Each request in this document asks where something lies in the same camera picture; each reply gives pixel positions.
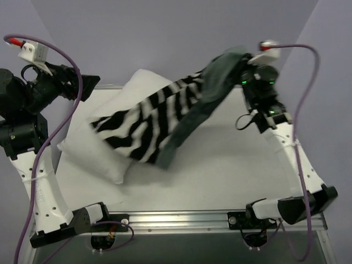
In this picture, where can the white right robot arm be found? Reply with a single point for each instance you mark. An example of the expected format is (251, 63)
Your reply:
(309, 194)

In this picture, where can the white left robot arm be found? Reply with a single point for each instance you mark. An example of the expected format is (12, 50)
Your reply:
(25, 140)

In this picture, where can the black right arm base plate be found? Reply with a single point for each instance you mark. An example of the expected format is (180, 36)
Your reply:
(237, 220)

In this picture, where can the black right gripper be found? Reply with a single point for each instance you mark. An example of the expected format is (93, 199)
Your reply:
(246, 73)

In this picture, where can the aluminium right side rail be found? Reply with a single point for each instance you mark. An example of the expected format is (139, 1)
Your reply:
(323, 239)

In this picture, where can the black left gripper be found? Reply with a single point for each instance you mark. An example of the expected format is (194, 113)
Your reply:
(73, 83)

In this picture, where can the aluminium rail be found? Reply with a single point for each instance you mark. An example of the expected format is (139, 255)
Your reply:
(176, 220)
(323, 239)

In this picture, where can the aluminium front rail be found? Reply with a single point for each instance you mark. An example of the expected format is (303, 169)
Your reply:
(176, 220)

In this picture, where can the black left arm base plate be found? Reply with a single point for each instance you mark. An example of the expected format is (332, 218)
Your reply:
(114, 223)

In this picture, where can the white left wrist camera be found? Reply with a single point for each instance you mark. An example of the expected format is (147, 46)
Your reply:
(34, 53)

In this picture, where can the white pillow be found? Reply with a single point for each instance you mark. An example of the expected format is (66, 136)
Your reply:
(84, 148)

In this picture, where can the zebra print pillowcase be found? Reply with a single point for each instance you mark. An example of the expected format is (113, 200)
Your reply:
(152, 130)

